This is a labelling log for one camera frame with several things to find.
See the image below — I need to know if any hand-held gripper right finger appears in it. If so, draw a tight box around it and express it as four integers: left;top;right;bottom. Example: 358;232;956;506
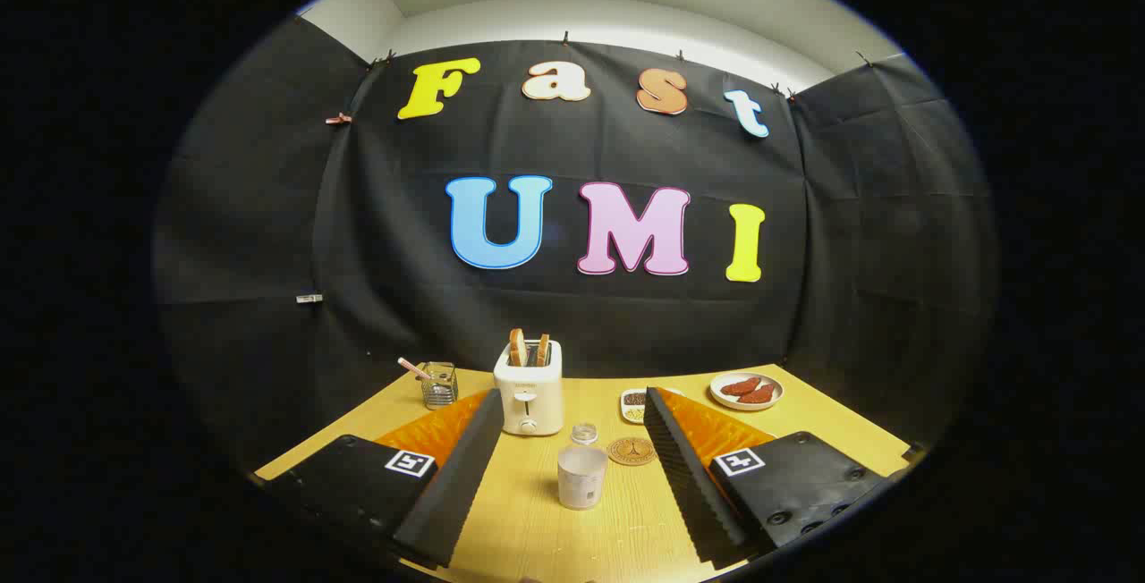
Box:
642;386;895;570

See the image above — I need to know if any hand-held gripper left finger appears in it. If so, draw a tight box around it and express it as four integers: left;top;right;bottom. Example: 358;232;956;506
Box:
258;388;506;570

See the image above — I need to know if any round wooden coaster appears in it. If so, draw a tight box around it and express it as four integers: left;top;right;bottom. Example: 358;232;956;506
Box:
606;436;659;467

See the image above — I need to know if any clear plastic juice bottle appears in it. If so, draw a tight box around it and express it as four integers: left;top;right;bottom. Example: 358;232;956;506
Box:
556;422;610;511

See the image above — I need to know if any white round plate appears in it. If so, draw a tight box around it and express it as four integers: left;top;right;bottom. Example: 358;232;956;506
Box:
709;372;785;412

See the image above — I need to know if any white divided dish with beans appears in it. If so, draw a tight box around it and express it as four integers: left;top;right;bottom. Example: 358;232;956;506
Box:
620;386;685;425

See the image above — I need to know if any wooden table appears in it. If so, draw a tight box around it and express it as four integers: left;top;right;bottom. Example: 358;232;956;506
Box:
255;364;912;583

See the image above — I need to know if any white toaster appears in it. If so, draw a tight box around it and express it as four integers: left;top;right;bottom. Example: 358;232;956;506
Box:
494;340;564;437

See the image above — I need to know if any black backdrop cloth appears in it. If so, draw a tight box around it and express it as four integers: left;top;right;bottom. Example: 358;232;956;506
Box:
152;15;998;477

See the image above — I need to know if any wire mesh holder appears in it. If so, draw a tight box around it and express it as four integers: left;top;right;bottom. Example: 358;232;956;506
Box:
420;362;459;410

